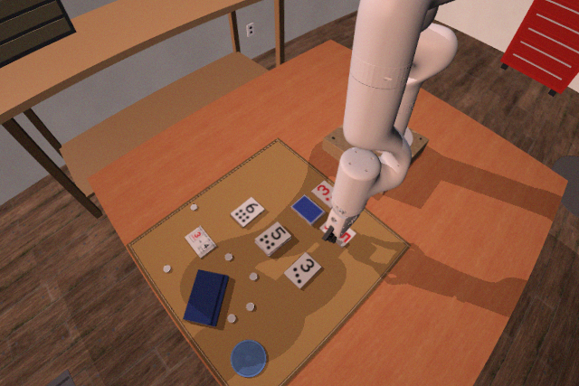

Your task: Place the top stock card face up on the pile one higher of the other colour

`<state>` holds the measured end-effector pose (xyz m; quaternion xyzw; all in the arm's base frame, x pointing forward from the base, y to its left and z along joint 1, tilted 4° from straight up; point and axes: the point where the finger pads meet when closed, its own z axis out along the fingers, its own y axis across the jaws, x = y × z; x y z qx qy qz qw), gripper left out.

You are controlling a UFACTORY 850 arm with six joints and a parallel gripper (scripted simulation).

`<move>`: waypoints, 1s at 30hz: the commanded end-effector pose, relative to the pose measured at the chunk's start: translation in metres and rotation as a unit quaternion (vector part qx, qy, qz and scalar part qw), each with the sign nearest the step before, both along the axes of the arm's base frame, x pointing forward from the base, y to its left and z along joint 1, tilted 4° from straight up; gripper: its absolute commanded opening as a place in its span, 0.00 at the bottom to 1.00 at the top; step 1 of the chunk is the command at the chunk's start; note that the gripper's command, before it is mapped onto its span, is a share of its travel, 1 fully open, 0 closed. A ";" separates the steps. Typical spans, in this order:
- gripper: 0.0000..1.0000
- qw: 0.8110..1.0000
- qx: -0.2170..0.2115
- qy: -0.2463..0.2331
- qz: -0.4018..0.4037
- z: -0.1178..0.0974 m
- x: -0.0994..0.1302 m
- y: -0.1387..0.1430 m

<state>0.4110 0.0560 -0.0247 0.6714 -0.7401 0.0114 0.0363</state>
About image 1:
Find blue round disc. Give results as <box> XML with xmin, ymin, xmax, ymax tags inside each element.
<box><xmin>231</xmin><ymin>340</ymin><xmax>267</xmax><ymax>377</ymax></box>

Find dark blue notebook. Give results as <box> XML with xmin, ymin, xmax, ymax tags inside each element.
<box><xmin>184</xmin><ymin>269</ymin><xmax>229</xmax><ymax>327</ymax></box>

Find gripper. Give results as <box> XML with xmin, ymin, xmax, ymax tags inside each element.
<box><xmin>322</xmin><ymin>206</ymin><xmax>360</xmax><ymax>243</ymax></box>

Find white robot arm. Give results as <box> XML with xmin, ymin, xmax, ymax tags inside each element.
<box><xmin>331</xmin><ymin>0</ymin><xmax>458</xmax><ymax>216</ymax></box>

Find tan card cloth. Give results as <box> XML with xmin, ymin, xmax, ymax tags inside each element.
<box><xmin>127</xmin><ymin>138</ymin><xmax>412</xmax><ymax>386</ymax></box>
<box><xmin>131</xmin><ymin>141</ymin><xmax>406</xmax><ymax>386</ymax></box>

